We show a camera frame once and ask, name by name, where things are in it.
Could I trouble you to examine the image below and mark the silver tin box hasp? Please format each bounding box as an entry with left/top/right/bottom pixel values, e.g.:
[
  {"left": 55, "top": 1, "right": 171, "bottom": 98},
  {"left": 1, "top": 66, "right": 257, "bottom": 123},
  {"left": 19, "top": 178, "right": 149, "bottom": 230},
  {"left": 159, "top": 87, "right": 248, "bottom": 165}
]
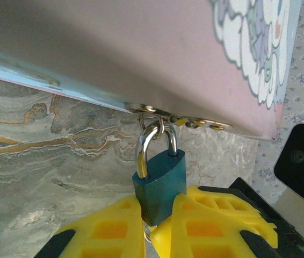
[{"left": 124, "top": 103, "right": 234, "bottom": 140}]

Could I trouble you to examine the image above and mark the silver key ring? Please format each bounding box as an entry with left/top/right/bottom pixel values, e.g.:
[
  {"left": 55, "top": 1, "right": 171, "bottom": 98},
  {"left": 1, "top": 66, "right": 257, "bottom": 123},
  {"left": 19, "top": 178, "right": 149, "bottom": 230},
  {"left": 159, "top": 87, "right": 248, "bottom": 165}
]
[{"left": 143, "top": 225, "right": 157, "bottom": 243}]

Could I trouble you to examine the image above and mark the pastel cartoon tin box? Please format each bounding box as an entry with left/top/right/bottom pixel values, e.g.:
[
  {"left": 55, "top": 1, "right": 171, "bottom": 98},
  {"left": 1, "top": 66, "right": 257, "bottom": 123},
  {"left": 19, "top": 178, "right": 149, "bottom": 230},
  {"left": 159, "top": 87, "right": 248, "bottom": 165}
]
[{"left": 0, "top": 0, "right": 302, "bottom": 142}]

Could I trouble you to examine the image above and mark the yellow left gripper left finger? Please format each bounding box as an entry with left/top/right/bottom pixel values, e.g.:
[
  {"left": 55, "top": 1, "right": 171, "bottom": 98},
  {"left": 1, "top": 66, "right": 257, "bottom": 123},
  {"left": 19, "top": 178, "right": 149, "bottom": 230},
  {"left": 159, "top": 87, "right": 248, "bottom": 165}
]
[{"left": 35, "top": 195, "right": 146, "bottom": 258}]

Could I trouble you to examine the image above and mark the teal padlock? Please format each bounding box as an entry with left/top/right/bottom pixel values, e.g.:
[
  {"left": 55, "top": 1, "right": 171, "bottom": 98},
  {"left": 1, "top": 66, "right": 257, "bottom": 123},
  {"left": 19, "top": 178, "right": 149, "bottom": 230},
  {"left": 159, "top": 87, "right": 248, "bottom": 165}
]
[{"left": 132, "top": 124, "right": 188, "bottom": 227}]

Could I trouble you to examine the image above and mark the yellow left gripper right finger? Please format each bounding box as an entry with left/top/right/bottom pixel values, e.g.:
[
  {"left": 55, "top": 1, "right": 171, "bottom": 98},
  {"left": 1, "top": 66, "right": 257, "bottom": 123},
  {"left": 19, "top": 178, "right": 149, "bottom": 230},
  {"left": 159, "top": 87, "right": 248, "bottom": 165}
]
[{"left": 150, "top": 192, "right": 279, "bottom": 258}]

